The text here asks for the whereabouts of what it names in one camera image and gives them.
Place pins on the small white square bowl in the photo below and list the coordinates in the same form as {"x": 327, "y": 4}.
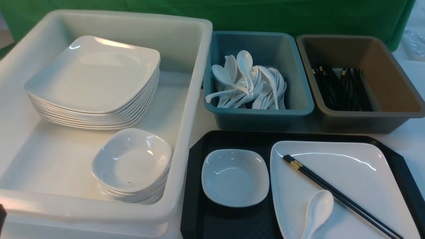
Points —
{"x": 235, "y": 178}

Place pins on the white spoon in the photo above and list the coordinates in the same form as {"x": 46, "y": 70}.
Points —
{"x": 318, "y": 211}

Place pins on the large white square plate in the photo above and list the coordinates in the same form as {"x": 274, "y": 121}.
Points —
{"x": 359, "y": 170}

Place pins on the pile of white spoons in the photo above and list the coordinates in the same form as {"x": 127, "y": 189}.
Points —
{"x": 238, "y": 83}

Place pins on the teal plastic spoon bin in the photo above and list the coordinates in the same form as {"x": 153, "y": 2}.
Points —
{"x": 268, "y": 49}

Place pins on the stack of white bowls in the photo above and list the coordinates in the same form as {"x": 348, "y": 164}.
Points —
{"x": 133, "y": 166}

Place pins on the black serving tray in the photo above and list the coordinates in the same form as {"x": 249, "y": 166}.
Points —
{"x": 204, "y": 219}

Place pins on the stack of white plates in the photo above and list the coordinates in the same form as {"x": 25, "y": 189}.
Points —
{"x": 96, "y": 83}

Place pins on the pile of black chopsticks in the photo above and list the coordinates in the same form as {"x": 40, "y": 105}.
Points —
{"x": 342, "y": 89}

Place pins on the large white plastic bin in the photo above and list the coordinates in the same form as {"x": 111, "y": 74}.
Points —
{"x": 47, "y": 187}

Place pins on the brown plastic chopstick bin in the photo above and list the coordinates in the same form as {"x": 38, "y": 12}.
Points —
{"x": 394, "y": 98}

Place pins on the green backdrop cloth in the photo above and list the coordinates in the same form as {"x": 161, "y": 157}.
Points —
{"x": 383, "y": 19}

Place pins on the clear plastic bag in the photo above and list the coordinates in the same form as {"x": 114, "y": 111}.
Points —
{"x": 414, "y": 44}

